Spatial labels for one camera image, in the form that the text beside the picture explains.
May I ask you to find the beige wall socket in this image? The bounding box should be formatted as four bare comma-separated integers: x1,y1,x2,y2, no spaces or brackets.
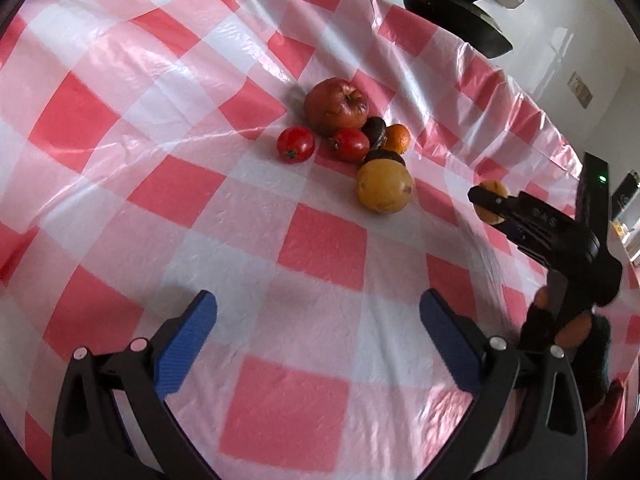
568,72,593,108

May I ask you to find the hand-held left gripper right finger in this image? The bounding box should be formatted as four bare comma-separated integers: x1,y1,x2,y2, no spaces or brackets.
419,288,590,480

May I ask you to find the black pan with lid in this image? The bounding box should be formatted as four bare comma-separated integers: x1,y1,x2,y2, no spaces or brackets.
385,0,515,59

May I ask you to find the wrinkled red apple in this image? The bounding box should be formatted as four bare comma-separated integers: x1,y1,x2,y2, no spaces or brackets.
304,77,371,137

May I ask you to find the large red tomato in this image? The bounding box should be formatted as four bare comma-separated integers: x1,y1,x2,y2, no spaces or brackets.
277,126,316,164

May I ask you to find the small orange mandarin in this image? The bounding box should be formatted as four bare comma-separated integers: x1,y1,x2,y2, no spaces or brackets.
385,124,411,156

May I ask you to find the small red tomato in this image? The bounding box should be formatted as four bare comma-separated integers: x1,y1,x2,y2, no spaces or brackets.
330,128,371,163

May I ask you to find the person's right hand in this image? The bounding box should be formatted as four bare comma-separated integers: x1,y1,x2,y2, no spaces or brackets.
520,290,613,408

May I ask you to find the striped yellow pepino melon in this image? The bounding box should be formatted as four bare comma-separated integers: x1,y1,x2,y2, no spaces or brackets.
472,180,511,226
356,158,416,215

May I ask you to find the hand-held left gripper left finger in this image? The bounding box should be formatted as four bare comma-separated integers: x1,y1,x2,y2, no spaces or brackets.
51,290,218,480

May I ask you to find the red white checked tablecloth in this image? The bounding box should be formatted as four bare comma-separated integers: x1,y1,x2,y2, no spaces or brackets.
0,0,640,480

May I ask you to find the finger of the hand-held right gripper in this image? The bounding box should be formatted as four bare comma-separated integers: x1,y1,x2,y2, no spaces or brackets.
468,185,532,245

